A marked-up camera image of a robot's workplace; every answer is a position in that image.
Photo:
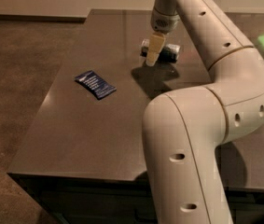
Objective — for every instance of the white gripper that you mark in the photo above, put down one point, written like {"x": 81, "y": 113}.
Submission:
{"x": 164, "y": 23}

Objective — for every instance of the silver blue redbull can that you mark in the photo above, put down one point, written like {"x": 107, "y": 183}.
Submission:
{"x": 169, "y": 53}

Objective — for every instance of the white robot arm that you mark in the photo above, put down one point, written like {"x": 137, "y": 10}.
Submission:
{"x": 182, "y": 128}

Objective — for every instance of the blue snack packet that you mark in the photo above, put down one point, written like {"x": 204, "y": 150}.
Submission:
{"x": 95, "y": 84}

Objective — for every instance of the dark cabinet drawer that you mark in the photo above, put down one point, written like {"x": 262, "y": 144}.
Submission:
{"x": 90, "y": 208}

